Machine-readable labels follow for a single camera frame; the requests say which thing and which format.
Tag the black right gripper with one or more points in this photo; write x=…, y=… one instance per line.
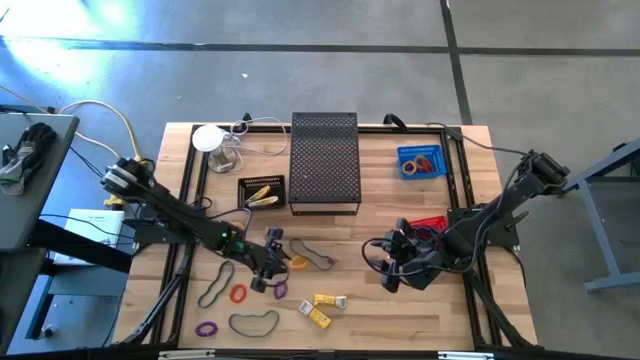
x=420, y=260

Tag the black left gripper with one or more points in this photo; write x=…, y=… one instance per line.
x=257, y=257

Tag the teal rubber band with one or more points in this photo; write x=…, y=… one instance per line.
x=200, y=302
x=254, y=334
x=330, y=261

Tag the yellow crayon box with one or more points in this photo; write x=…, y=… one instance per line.
x=259, y=194
x=265, y=202
x=319, y=318
x=325, y=300

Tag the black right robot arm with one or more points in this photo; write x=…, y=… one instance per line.
x=490, y=220

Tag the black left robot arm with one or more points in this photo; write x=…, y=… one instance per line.
x=170, y=212

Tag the red plastic basket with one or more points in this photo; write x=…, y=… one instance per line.
x=430, y=222

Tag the black plastic basket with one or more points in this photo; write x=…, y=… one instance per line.
x=280, y=182

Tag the black perforated metal riser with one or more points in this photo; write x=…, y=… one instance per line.
x=325, y=155

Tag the blue plastic basket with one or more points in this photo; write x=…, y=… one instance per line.
x=437, y=150

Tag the white mushroom lamp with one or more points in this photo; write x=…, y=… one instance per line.
x=207, y=138

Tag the white cardboard box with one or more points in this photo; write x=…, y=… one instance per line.
x=110, y=220

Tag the yellow power plug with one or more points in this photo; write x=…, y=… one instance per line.
x=114, y=202

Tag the blue-grey metal table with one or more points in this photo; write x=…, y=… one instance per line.
x=597, y=225

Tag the grey side table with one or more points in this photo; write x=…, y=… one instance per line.
x=40, y=210

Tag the black work gloves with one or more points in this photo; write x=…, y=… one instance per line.
x=30, y=145

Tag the silver metal bracket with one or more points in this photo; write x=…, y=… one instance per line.
x=465, y=356
x=185, y=354

